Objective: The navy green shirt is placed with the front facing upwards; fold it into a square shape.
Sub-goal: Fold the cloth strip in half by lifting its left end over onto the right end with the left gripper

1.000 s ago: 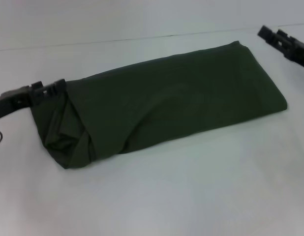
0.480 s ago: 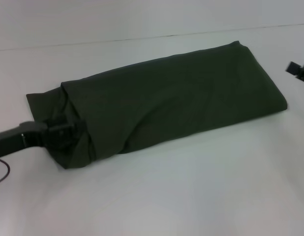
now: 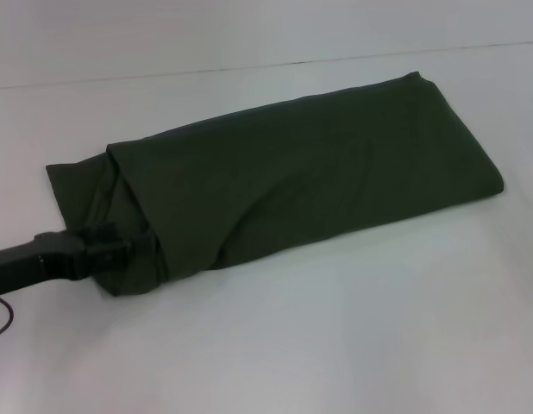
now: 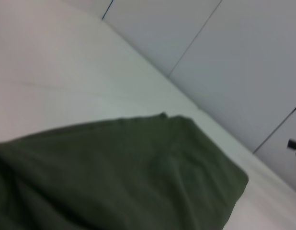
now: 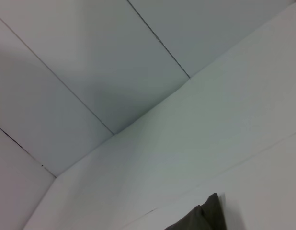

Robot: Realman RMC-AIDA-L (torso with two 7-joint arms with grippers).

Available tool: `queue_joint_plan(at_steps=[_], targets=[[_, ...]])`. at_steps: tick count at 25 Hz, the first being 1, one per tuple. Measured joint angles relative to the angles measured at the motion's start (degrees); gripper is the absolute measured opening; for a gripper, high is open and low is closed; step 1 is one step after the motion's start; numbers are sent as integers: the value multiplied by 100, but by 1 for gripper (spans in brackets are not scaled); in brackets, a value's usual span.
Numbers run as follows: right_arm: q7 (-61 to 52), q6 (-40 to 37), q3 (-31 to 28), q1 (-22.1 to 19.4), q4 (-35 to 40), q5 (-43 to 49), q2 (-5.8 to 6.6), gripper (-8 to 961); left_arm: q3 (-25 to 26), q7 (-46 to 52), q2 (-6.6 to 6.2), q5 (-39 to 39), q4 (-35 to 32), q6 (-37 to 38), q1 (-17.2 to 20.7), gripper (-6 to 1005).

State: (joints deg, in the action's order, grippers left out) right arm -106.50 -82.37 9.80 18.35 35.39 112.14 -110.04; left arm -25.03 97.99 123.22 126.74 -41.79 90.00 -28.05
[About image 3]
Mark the dark left gripper cable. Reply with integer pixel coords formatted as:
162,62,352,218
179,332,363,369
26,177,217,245
0,295,16,342

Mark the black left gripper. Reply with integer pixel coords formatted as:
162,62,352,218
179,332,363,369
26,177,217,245
0,223,160,298

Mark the dark green printed T-shirt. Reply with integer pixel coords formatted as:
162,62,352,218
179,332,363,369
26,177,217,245
45,72,505,298

